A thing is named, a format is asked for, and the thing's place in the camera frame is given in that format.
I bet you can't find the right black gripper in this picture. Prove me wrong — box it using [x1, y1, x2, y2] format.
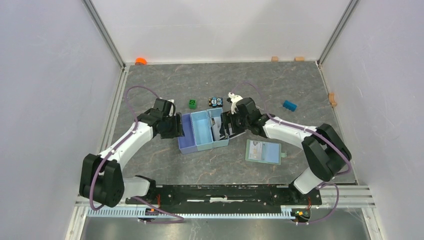
[219, 109, 250, 137]

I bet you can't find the stack of credit cards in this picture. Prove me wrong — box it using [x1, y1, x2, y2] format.
[210, 115, 228, 142]

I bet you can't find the blue three-compartment organizer tray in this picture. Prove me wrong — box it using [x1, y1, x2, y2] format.
[177, 107, 230, 154]

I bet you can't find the silver VIP card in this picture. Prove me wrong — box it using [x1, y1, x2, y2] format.
[246, 140, 263, 162]

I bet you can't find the green card holder wallet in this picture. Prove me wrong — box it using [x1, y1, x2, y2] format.
[245, 139, 288, 165]

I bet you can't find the silver magnetic stripe card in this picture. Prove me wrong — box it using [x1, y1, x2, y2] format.
[229, 130, 246, 140]

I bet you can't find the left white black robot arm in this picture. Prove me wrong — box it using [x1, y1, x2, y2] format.
[79, 98, 185, 208]

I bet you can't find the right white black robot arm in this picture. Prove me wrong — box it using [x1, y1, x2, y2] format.
[222, 93, 352, 204]

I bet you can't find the black blue owl toy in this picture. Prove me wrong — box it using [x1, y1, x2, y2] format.
[208, 97, 223, 108]

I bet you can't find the green toy cube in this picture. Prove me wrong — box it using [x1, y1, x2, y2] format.
[188, 99, 197, 110]

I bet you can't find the blue toy brick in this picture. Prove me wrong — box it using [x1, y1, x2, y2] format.
[282, 100, 297, 112]

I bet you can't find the orange round cap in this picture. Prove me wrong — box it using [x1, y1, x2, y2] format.
[134, 57, 147, 65]

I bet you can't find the curved wooden piece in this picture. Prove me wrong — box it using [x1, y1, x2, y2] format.
[328, 92, 338, 108]

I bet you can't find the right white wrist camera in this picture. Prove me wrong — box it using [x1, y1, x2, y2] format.
[226, 92, 243, 115]

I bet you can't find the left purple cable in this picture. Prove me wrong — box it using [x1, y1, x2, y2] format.
[88, 86, 185, 225]

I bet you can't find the purple cable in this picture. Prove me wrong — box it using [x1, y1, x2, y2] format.
[88, 86, 185, 225]
[230, 82, 354, 225]

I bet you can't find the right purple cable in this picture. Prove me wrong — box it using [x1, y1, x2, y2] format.
[230, 82, 354, 225]

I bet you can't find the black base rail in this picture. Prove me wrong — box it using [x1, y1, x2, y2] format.
[143, 184, 322, 214]

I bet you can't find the aluminium frame rail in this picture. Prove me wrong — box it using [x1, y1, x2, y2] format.
[87, 206, 296, 220]

